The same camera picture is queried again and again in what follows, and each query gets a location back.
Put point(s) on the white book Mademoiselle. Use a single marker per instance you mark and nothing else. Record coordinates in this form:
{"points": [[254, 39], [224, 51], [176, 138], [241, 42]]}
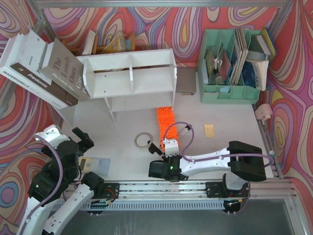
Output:
{"points": [[27, 49]]}

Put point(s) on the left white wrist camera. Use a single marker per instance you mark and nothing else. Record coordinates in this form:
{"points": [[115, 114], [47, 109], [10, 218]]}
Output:
{"points": [[53, 135]]}

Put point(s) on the white marker black cap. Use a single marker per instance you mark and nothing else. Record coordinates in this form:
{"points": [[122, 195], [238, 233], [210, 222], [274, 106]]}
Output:
{"points": [[184, 131]]}

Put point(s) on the yellow sticky note pad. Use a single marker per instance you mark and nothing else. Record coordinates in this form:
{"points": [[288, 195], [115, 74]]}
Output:
{"points": [[209, 130]]}

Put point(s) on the mint green desk organizer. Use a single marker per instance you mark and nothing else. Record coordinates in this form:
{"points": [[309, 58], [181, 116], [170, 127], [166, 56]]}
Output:
{"points": [[220, 67]]}

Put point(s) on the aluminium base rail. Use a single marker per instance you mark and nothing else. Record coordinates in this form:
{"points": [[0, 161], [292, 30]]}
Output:
{"points": [[163, 196]]}

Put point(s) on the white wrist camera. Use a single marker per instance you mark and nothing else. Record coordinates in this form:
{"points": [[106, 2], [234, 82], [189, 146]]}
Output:
{"points": [[171, 147], [53, 135]]}

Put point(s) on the pink piggy figurine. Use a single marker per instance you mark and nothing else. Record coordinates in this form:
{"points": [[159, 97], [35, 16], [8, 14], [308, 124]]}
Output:
{"points": [[263, 113]]}

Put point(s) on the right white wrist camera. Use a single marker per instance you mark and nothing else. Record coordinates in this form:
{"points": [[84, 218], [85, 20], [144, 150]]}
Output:
{"points": [[171, 147]]}

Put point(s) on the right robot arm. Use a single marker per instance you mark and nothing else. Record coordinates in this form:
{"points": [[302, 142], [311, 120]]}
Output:
{"points": [[240, 162]]}

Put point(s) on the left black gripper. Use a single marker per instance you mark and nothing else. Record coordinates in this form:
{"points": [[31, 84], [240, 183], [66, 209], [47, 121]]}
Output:
{"points": [[79, 143]]}

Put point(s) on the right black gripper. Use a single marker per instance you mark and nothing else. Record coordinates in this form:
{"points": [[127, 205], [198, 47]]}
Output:
{"points": [[163, 158]]}

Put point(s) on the white wooden bookshelf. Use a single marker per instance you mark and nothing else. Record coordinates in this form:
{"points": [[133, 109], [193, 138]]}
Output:
{"points": [[133, 80]]}

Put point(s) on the orange microfiber duster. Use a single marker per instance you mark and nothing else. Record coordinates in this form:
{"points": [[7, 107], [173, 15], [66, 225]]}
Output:
{"points": [[165, 118]]}

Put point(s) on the black T-shaped plastic part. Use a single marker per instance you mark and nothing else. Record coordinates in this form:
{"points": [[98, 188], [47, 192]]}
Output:
{"points": [[154, 149]]}

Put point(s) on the brown book Fredonia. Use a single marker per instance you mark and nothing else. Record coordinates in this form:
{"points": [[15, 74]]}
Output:
{"points": [[32, 74]]}

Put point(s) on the wooden rack with books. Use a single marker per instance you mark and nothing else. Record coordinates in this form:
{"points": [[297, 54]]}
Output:
{"points": [[118, 44]]}

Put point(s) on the grey notebook with pencil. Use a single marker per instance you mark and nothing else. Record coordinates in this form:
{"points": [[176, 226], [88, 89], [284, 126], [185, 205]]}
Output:
{"points": [[186, 80]]}

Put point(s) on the white paperback book stack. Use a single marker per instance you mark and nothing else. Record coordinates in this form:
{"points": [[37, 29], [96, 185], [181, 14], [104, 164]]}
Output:
{"points": [[260, 68]]}

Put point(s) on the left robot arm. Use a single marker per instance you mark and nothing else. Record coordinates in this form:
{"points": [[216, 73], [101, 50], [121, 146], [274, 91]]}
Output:
{"points": [[48, 185]]}

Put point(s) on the grey book The Lonely Ones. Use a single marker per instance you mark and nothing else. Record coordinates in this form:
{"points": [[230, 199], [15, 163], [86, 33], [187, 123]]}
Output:
{"points": [[63, 68]]}

